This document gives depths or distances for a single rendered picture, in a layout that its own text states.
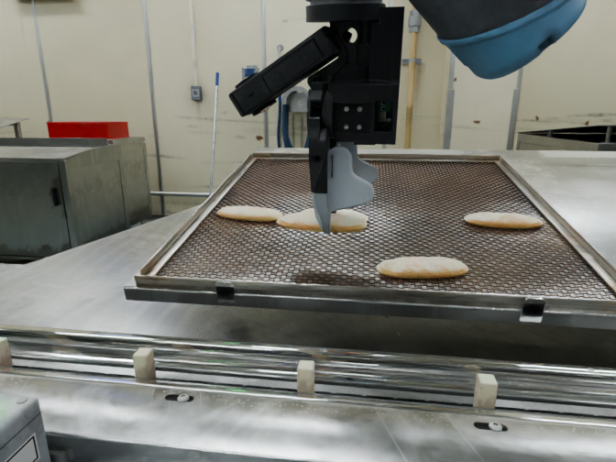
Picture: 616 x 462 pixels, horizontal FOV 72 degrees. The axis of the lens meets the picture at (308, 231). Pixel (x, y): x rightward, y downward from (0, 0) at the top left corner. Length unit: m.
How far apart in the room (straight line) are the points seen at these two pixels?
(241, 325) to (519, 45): 0.40
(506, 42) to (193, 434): 0.31
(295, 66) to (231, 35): 3.84
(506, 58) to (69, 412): 0.37
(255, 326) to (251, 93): 0.27
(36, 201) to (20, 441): 2.85
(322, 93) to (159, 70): 4.10
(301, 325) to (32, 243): 2.83
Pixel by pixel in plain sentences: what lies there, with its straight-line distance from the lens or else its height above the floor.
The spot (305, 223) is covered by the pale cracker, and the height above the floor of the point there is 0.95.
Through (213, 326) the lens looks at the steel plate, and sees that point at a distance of 0.53.
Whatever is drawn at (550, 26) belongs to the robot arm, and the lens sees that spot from 0.30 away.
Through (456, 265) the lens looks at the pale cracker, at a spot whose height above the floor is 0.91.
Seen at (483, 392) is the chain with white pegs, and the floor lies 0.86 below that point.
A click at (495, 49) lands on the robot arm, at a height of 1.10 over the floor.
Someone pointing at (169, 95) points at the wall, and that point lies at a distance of 4.42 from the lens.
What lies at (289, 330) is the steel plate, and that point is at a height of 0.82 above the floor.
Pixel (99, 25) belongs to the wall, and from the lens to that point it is 4.78.
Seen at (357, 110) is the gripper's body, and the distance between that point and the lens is 0.40.
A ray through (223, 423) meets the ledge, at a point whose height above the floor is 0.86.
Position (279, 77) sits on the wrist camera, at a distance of 0.41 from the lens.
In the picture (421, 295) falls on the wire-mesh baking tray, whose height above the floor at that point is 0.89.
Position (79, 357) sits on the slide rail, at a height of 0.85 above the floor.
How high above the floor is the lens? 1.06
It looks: 15 degrees down
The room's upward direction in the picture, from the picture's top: straight up
